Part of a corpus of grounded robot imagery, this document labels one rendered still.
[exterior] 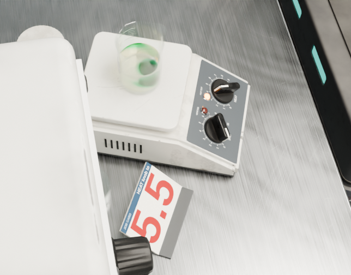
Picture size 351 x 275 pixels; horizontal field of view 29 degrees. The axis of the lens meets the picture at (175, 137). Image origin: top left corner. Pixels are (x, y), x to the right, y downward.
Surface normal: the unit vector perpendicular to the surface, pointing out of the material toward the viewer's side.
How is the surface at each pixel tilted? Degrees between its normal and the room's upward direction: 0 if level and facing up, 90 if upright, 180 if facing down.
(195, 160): 90
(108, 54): 0
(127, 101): 0
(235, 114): 30
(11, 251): 0
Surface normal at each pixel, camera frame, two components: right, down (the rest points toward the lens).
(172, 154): -0.17, 0.85
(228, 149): 0.53, -0.34
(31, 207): 0.04, -0.49
